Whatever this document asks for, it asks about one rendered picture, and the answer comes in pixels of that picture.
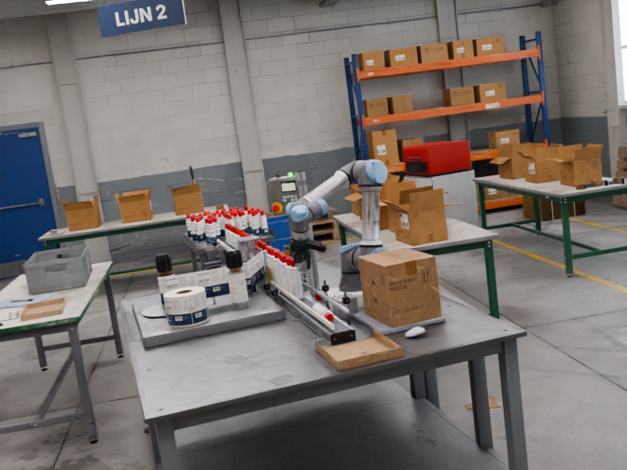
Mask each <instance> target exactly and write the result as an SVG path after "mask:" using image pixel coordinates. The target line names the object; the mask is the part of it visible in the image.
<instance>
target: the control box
mask: <svg viewBox="0 0 627 470"><path fill-rule="evenodd" d="M294 180H296V187H297V191H291V192H282V189H281V182H284V181H294ZM268 181H269V189H270V195H271V202H272V206H273V205H275V204H277V205H279V207H280V210H279V211H278V212H275V211H274V210H272V214H273V215H279V214H287V213H286V206H287V205H288V204H289V203H290V202H283V199H282V195H291V194H298V197H299V199H300V193H299V182H298V179H297V176H295V175H293V177H288V176H283V177H281V178H277V179H275V177H274V178H272V179H269V180H268Z"/></svg>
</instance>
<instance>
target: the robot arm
mask: <svg viewBox="0 0 627 470"><path fill-rule="evenodd" d="M385 179H387V169H386V167H385V165H384V164H383V163H382V162H381V161H380V160H377V159H370V160H356V161H353V162H351V163H349V164H347V165H345V166H344V167H342V168H341V169H339V170H338V171H336V172H335V174H334V176H333V177H331V178H330V179H328V180H327V181H326V182H325V183H323V184H322V185H320V186H319V187H317V188H316V189H314V190H313V191H311V192H310V193H308V194H307V195H306V196H304V197H303V198H301V199H300V200H298V201H296V202H294V201H293V202H290V203H289V204H288V205H287V206H286V213H287V215H288V216H289V217H291V219H292V233H293V238H289V242H290V247H289V254H290V250H291V252H292V254H290V256H293V262H294V264H296V265H295V267H296V268H298V271H305V274H306V275H307V274H308V272H309V270H310V268H311V253H310V249H314V250H317V251H320V252H324V253H325V251H326V249H327V248H326V246H325V244H324V243H322V242H316V241H312V240H309V223H311V222H313V221H314V220H316V219H317V218H319V217H321V216H323V215H324V214H326V213H327V212H328V206H327V203H326V202H325V200H327V199H328V198H330V197H331V196H333V195H334V194H336V193H337V192H338V191H340V190H341V189H343V188H347V187H349V186H351V185H356V184H358V188H359V189H360V190H361V191H362V241H361V242H360V243H355V244H349V245H344V246H342V247H341V248H340V256H341V280H340V285H339V290H340V291H341V292H360V291H362V287H361V280H360V272H359V265H358V257H359V256H365V255H371V254H376V253H379V252H383V251H386V250H385V249H383V243H382V242H381V241H380V190H381V189H382V188H383V183H384V182H385Z"/></svg>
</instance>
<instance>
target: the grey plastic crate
mask: <svg viewBox="0 0 627 470"><path fill-rule="evenodd" d="M67 253H69V254H70V256H69V257H62V258H56V257H55V256H56V255H60V254H67ZM23 269H24V271H25V276H26V282H27V285H28V290H29V294H30V295H31V296H33V295H38V294H44V293H49V292H55V291H61V290H66V289H72V288H78V287H83V286H86V285H87V283H88V280H89V278H90V276H91V272H92V267H91V258H90V252H89V245H88V244H82V245H77V246H71V247H64V248H59V249H52V250H47V251H41V252H35V253H33V255H32V256H31V257H30V258H29V259H28V260H27V261H26V262H25V263H24V264H23Z"/></svg>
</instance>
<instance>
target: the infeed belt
mask: <svg viewBox="0 0 627 470"><path fill-rule="evenodd" d="M279 294H281V295H282V296H283V297H285V298H286V299H287V300H289V301H290V302H291V303H293V304H294V305H295V306H297V307H298V308H299V309H301V310H302V311H304V312H305V313H306V314H308V315H309V316H310V317H311V318H313V319H314V320H315V321H316V322H317V323H319V324H320V325H321V326H323V327H324V328H325V329H327V330H328V331H329V332H331V333H332V334H338V333H341V332H346V331H351V330H352V329H351V328H349V327H348V326H347V325H345V324H343V323H342V322H340V321H339V320H337V319H336V318H334V319H333V320H332V321H331V323H333V324H334V325H335V329H334V330H332V329H330V328H329V327H328V326H326V325H325V324H323V323H322V322H321V321H319V320H318V319H317V318H315V317H314V316H313V315H311V314H310V313H309V312H307V311H306V310H304V309H303V308H302V307H301V306H300V305H299V304H297V303H296V302H295V301H293V300H292V299H291V298H289V297H288V296H286V295H285V294H283V293H279ZM301 301H302V302H303V303H304V304H306V305H307V306H309V307H310V308H311V309H312V308H313V304H314V303H312V301H310V300H309V299H308V298H306V297H304V299H302V300H301Z"/></svg>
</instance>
